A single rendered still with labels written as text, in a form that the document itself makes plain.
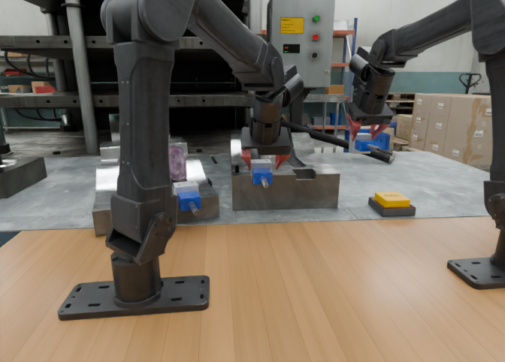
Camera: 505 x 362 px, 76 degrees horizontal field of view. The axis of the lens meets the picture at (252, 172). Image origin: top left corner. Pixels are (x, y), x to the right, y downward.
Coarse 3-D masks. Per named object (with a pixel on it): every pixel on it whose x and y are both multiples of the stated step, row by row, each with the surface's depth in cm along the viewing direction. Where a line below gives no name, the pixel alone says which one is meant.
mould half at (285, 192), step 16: (304, 144) 102; (240, 160) 93; (272, 160) 93; (304, 160) 92; (320, 160) 92; (240, 176) 76; (288, 176) 76; (320, 176) 77; (336, 176) 77; (240, 192) 77; (256, 192) 77; (272, 192) 77; (288, 192) 78; (304, 192) 78; (320, 192) 78; (336, 192) 78; (240, 208) 78; (256, 208) 78; (272, 208) 78; (288, 208) 79; (304, 208) 79; (320, 208) 79
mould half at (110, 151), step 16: (112, 144) 102; (176, 144) 104; (112, 160) 97; (192, 160) 88; (96, 176) 78; (112, 176) 79; (192, 176) 83; (96, 192) 74; (112, 192) 74; (208, 192) 74; (96, 208) 65; (208, 208) 73; (96, 224) 65
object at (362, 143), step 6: (360, 138) 89; (366, 138) 89; (354, 144) 89; (360, 144) 85; (366, 144) 85; (372, 144) 85; (354, 150) 89; (360, 150) 86; (366, 150) 86; (372, 150) 86; (378, 150) 80
